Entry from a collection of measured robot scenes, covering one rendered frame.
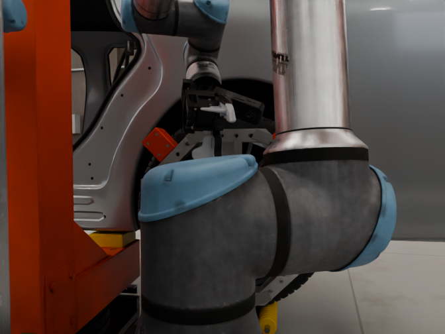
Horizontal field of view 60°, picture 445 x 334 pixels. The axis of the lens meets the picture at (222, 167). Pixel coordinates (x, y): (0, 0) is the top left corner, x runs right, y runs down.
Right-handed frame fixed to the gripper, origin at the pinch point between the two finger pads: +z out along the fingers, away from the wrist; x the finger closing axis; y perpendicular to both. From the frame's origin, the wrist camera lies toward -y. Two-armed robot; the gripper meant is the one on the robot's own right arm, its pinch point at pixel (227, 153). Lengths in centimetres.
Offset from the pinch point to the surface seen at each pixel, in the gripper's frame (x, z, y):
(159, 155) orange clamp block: -39, -35, 9
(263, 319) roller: -65, 8, -24
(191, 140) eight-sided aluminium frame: -32.4, -36.1, -0.6
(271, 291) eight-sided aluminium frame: -61, 1, -27
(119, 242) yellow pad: -84, -31, 21
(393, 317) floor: -168, -23, -146
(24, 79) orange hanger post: -13, -35, 43
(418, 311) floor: -171, -27, -168
